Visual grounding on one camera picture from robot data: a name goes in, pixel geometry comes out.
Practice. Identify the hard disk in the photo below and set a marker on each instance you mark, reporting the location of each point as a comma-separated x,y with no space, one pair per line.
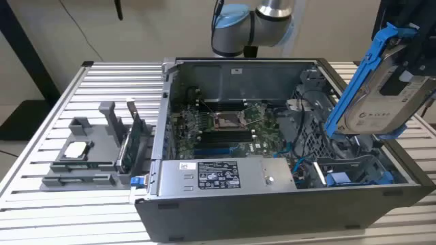
375,114

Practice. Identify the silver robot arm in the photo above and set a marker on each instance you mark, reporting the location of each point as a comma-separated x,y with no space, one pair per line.
231,35

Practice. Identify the blue disk carrier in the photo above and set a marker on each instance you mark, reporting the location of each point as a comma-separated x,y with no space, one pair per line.
340,178

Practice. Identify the black RAM slot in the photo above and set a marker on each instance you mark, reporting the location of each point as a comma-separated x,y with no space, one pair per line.
228,133
225,142
228,137
224,146

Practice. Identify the blue expansion slot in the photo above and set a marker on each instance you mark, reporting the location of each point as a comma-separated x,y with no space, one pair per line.
215,152

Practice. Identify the green motherboard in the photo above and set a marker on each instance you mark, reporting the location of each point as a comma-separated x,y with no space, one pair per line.
265,132

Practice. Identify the CPU socket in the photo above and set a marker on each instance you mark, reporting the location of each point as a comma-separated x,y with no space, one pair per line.
225,121

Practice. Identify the thin locking lever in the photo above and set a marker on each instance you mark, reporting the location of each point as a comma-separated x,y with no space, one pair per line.
207,106

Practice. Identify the silver power supply unit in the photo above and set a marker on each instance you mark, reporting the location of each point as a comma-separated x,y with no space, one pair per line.
252,176

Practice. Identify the open black PC case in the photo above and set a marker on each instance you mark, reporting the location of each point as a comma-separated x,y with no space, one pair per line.
237,217

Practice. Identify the black antenna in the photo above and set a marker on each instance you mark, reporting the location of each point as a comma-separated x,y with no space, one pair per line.
119,10

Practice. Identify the green graphics card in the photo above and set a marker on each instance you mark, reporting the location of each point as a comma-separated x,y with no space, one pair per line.
131,143

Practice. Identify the blue case latch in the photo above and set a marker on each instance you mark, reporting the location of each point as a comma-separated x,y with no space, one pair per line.
135,181

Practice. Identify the grey parts rack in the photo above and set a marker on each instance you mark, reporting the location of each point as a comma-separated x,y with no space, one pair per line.
99,143

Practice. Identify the silver CPU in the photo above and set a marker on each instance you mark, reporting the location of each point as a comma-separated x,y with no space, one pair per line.
76,150

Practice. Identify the green RAM stick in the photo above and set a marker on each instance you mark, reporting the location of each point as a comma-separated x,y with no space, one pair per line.
81,167

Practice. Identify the black slanted pole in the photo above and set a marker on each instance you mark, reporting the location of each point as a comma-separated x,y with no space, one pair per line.
31,58

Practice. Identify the black flat base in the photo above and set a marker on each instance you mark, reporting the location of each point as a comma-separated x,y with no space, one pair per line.
24,120

